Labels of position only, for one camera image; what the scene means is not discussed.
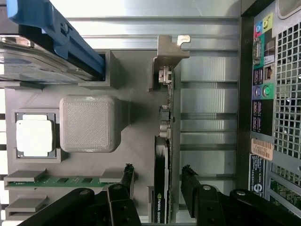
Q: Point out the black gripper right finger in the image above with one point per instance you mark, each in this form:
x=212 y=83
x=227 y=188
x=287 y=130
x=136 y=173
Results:
x=207 y=207

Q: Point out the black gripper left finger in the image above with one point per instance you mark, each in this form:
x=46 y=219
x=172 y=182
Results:
x=117 y=207

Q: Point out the green RAM stick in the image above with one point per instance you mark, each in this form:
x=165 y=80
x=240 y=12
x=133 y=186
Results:
x=70 y=182

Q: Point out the grey parts rack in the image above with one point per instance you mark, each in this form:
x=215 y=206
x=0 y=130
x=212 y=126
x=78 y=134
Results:
x=138 y=141

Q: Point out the silver CPU chip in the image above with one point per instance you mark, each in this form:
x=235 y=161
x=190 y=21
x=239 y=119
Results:
x=34 y=137

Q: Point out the open black PC case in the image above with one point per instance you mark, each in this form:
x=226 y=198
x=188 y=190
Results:
x=244 y=94

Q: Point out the hard disk with blue carrier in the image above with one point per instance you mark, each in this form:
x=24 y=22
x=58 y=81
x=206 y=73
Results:
x=77 y=54

